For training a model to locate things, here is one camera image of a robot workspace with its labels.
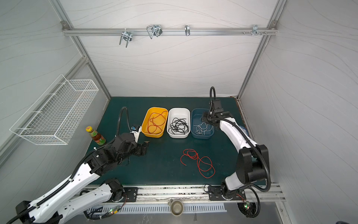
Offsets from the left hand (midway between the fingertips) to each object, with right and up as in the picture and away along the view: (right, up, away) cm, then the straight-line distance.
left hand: (144, 138), depth 74 cm
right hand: (+37, +13, +15) cm, 42 cm away
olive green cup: (+17, -34, -5) cm, 39 cm away
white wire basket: (-43, +12, -6) cm, 45 cm away
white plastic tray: (+18, +13, +33) cm, 39 cm away
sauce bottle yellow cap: (-33, -2, +11) cm, 35 cm away
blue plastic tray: (+31, +9, +30) cm, 44 cm away
